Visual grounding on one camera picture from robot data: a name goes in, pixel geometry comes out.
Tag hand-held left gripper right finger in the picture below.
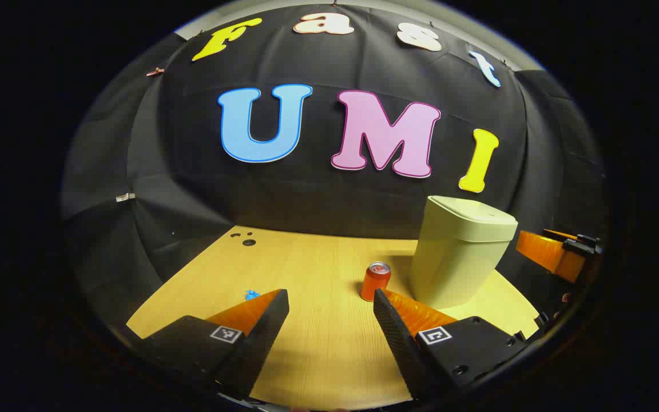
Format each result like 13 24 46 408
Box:
373 288 529 402

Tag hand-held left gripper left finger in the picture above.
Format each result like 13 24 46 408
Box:
126 289 290 401

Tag orange pop can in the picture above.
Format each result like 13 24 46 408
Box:
360 262 392 302

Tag pale green desktop garbage bin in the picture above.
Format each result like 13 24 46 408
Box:
410 195 519 310

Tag wooden desktop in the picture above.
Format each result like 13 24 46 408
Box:
126 225 541 410

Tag black backdrop cloth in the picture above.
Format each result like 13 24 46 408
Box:
61 3 610 321

